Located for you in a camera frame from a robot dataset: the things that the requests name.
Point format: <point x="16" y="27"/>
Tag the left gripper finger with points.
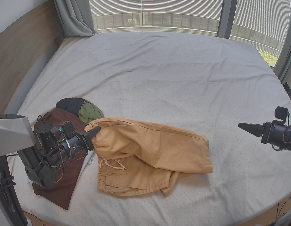
<point x="92" y="133"/>

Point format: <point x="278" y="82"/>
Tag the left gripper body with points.
<point x="77" y="147"/>

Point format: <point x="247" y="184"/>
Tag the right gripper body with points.
<point x="275" y="135"/>

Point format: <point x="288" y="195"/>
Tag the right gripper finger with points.
<point x="253" y="129"/>

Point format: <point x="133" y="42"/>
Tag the tan shorts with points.
<point x="147" y="149"/>

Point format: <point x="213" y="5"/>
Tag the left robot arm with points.
<point x="46" y="135"/>

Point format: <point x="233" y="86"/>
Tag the bed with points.
<point x="171" y="79"/>

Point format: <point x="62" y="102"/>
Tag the white garment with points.
<point x="87" y="161"/>

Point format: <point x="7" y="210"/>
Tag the green garment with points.
<point x="88" y="114"/>

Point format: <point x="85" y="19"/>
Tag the black garment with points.
<point x="67" y="105"/>

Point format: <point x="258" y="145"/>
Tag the brown shorts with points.
<point x="65" y="187"/>

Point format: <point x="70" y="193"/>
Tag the window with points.
<point x="159" y="3"/>

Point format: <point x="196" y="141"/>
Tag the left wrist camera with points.
<point x="68" y="127"/>

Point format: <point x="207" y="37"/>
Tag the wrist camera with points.
<point x="68" y="127"/>
<point x="280" y="113"/>

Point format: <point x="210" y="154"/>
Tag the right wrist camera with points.
<point x="280" y="113"/>

